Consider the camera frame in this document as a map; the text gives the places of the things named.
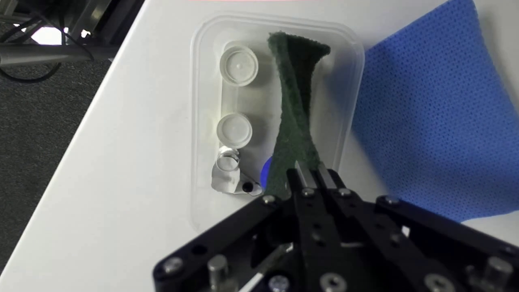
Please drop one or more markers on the black metal stand frame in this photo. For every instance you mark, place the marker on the black metal stand frame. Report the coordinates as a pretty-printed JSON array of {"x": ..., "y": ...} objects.
[{"x": 33, "y": 57}]

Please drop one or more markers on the small clear plastic bottle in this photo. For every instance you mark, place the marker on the small clear plastic bottle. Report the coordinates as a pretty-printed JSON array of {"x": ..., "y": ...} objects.
[{"x": 228, "y": 173}]

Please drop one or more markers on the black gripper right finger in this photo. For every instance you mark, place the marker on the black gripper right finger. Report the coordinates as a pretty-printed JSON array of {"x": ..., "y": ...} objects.
[{"x": 390, "y": 244}]

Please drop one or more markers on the blue bottle cap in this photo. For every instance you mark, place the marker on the blue bottle cap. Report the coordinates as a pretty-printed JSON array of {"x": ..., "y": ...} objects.
[{"x": 267, "y": 173}]

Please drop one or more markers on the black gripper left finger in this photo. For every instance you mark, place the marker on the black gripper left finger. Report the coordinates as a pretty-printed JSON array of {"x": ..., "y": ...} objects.
[{"x": 260, "y": 244}]

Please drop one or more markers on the large clear plastic container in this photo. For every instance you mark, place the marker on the large clear plastic container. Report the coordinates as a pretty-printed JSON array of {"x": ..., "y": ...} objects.
[{"x": 335, "y": 108}]

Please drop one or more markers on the blue cloth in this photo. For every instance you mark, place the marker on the blue cloth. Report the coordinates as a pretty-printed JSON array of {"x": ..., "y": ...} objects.
[{"x": 432, "y": 119}]

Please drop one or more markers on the white plastic bottle cap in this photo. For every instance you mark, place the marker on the white plastic bottle cap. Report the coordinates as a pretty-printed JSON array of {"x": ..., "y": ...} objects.
[
  {"x": 239, "y": 66},
  {"x": 234, "y": 130}
]

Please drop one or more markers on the small black bead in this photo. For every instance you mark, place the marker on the small black bead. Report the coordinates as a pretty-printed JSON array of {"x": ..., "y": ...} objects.
[{"x": 247, "y": 187}]

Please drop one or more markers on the dark grey towel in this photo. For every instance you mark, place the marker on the dark grey towel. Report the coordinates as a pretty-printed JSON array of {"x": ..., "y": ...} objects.
[{"x": 294, "y": 108}]

